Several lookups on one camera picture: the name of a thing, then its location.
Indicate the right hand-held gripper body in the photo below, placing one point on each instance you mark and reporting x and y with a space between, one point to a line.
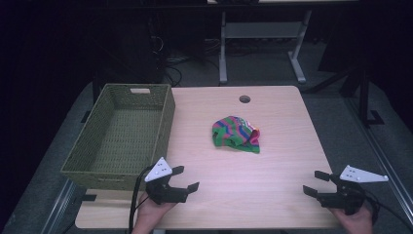
349 195

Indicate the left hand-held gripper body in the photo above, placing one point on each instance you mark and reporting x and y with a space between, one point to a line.
162 191

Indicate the green woven basket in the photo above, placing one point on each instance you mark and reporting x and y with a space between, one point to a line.
126 136

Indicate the colourful striped cloth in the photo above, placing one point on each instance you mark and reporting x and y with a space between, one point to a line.
235 135

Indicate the person's left hand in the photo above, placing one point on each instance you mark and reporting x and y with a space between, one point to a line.
147 216

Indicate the person's right hand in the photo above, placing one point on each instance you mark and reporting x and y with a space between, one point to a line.
357 224

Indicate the black metal stand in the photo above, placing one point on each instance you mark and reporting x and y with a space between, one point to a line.
363 97

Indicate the metal floor rail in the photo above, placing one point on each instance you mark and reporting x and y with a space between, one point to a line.
58 208
383 156

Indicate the grey metal desk frame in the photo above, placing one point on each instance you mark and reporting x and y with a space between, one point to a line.
263 31

